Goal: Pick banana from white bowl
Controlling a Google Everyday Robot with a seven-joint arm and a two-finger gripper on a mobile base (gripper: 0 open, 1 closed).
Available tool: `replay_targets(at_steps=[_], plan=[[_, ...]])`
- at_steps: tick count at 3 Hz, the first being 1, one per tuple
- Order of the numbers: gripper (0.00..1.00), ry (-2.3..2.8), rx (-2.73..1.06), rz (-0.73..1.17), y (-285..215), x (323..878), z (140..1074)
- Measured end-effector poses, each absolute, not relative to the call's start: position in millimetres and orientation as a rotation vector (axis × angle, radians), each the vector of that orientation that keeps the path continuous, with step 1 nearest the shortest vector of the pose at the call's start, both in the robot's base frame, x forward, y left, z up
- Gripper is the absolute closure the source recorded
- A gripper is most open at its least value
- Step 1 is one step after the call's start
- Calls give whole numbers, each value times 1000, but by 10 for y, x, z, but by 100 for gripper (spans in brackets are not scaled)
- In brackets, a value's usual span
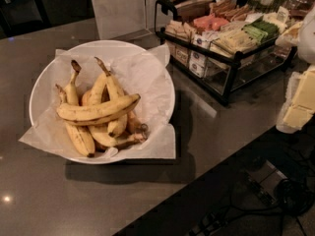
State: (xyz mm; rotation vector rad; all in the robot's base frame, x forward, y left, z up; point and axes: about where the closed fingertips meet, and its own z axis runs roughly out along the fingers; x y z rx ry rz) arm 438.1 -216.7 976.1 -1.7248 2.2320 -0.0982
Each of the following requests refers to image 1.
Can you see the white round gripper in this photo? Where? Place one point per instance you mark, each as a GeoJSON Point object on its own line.
{"type": "Point", "coordinates": [307, 38]}

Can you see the short upright yellow banana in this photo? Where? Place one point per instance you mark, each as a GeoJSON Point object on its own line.
{"type": "Point", "coordinates": [115, 127]}

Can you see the white bowl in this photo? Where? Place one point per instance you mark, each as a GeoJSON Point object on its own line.
{"type": "Point", "coordinates": [98, 48]}

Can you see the long curved yellow banana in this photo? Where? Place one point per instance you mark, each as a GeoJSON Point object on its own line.
{"type": "Point", "coordinates": [99, 132]}

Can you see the grey box on floor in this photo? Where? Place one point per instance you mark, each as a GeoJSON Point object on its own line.
{"type": "Point", "coordinates": [264, 181]}

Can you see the green packets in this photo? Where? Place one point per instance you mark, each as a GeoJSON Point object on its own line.
{"type": "Point", "coordinates": [261, 31]}

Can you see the pink sweetener packets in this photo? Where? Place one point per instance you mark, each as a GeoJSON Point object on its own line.
{"type": "Point", "coordinates": [210, 22]}

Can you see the white paper liner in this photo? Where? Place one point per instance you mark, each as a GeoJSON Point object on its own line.
{"type": "Point", "coordinates": [144, 76]}

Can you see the white paper bag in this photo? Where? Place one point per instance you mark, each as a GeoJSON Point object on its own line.
{"type": "Point", "coordinates": [119, 17]}

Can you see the dark appliance with blue light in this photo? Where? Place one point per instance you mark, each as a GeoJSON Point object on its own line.
{"type": "Point", "coordinates": [22, 16]}

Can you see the black wire condiment rack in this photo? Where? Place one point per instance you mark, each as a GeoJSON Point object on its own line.
{"type": "Point", "coordinates": [220, 61]}

